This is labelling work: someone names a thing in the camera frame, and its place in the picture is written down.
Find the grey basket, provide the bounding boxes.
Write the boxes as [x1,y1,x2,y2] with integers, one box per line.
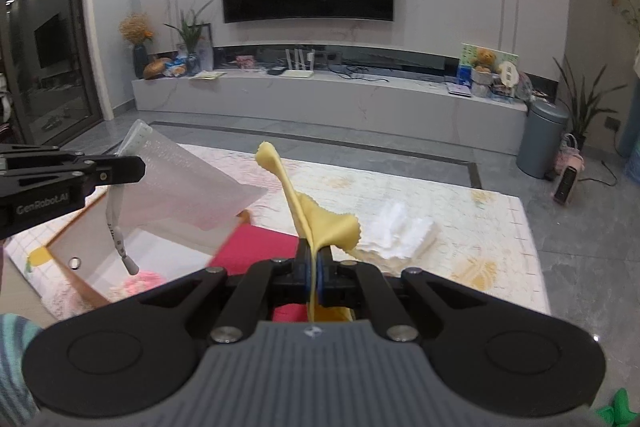
[472,72,496,98]

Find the brown teddy bear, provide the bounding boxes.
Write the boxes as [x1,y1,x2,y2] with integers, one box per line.
[472,48,498,74]

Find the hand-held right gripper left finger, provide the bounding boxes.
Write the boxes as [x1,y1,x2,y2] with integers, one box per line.
[135,238,316,344]

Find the dark vase with yellow flowers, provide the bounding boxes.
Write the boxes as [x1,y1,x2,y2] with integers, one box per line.
[119,12,153,80]

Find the white router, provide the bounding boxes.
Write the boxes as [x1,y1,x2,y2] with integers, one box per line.
[277,48,316,78]

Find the white marble television console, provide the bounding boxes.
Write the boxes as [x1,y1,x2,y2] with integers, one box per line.
[131,72,531,155]

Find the long leaf potted plant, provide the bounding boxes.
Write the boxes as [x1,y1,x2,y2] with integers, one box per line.
[552,54,621,148]

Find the brown round item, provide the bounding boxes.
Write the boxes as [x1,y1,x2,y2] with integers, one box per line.
[144,57,173,80]

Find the pink space heater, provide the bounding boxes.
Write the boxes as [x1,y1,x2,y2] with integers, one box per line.
[552,155,587,206]

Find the white cloth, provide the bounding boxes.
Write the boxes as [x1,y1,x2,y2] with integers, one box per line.
[350,201,436,268]

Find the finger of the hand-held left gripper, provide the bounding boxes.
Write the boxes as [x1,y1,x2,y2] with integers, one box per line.
[0,145,147,208]

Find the person's striped clothing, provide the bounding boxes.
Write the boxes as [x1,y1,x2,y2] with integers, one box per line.
[0,313,43,427]

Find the grey trash bin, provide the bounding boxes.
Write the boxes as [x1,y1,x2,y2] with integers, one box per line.
[516,101,570,179]

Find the red cloth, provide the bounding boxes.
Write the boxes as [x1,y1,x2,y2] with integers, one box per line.
[207,224,308,323]

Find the framed board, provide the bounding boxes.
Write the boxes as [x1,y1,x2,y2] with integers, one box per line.
[192,23,213,72]

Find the green printed board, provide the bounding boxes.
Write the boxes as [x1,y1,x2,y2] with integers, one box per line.
[460,43,516,80]

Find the pink flower plush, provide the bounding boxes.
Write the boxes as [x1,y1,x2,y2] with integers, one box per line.
[110,271,166,303]

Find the glass sliding door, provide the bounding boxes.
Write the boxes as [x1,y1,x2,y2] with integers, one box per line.
[0,0,108,142]

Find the lace patterned tablecloth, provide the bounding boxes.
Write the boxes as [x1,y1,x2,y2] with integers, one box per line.
[4,142,551,323]

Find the green soft item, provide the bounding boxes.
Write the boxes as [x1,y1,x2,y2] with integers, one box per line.
[597,388,632,427]

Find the pink woven bag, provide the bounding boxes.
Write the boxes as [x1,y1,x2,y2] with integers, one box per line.
[557,134,583,168]

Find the green plant in glass vase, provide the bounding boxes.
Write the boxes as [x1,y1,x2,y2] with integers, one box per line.
[165,0,216,75]

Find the translucent mesh zip bag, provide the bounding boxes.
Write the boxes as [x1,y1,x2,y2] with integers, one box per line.
[102,119,271,277]

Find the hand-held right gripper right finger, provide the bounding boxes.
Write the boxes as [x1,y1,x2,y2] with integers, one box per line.
[318,246,501,343]

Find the yellow cloth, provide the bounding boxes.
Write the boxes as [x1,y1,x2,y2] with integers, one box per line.
[255,141,373,323]

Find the black cables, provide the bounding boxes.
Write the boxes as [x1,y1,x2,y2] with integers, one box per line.
[345,64,391,82]

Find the black heater cable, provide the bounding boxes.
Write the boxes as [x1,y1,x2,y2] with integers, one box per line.
[585,159,621,188]

